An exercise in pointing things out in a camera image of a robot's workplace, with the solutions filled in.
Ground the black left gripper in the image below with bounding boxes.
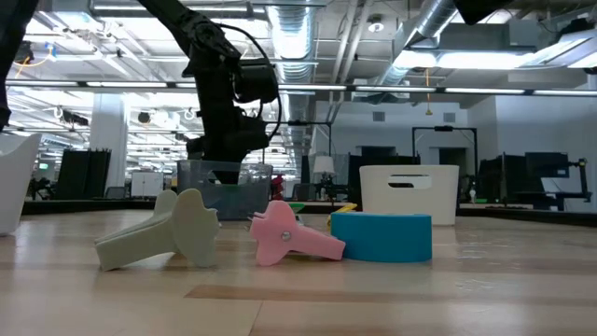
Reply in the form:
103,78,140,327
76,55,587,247
186,74,272,185

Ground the yellow stapler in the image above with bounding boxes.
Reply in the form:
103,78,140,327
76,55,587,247
326,202,359,225

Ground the blue tape roll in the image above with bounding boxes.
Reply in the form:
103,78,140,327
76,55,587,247
330,212,434,264

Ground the grey translucent plastic bin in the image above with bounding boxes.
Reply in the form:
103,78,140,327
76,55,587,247
175,160,274,221

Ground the white cabinet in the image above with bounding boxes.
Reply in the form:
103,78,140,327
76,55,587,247
131,171,165,198

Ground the white shade table lamp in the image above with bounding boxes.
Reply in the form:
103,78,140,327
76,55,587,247
312,155,336,175

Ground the white plastic bin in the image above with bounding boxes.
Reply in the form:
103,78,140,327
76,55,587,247
0,133,43,236

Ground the black metal gantry frame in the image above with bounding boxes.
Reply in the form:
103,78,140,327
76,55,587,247
268,119,333,164
411,124,479,164

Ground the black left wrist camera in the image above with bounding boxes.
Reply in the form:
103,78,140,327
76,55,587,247
234,63,280,105

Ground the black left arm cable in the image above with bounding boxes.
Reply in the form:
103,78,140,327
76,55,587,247
216,21,284,141

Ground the white bin with handle slot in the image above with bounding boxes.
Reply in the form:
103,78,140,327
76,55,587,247
358,164,461,227

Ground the black ceiling-mounted camera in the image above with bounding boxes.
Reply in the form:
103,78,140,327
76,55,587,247
7,40,35,65

